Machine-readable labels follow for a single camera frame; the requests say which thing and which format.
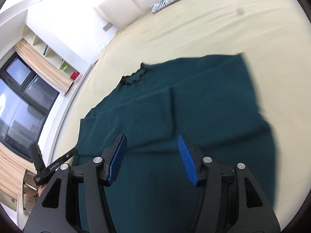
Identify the dark green knit sweater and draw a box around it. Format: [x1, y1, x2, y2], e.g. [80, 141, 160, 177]
[74, 54, 276, 232]

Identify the grey wall switch panel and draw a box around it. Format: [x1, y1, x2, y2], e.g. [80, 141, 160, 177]
[103, 22, 113, 32]

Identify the white wall shelf unit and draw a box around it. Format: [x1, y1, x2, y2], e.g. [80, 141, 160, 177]
[22, 24, 77, 78]

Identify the red storage box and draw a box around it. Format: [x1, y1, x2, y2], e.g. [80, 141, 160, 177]
[70, 71, 79, 81]

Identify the beige bed with sheet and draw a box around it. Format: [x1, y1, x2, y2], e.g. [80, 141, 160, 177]
[54, 0, 310, 228]

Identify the person right hand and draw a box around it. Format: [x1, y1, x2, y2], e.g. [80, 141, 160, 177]
[37, 184, 46, 197]

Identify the beige curtain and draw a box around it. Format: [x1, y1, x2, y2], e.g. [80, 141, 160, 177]
[0, 143, 36, 200]
[15, 39, 73, 95]

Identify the dark framed window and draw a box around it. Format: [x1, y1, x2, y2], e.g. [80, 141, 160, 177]
[1, 53, 59, 162]

